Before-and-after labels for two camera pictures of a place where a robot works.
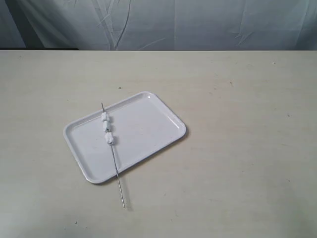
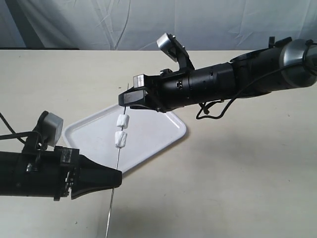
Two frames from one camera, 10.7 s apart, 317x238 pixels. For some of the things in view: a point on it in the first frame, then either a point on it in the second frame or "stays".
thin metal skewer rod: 116,167 -> 116,169
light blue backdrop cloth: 255,25 stays
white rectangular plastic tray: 139,125 stays
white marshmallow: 107,126 -> 120,139
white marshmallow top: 104,116 -> 123,121
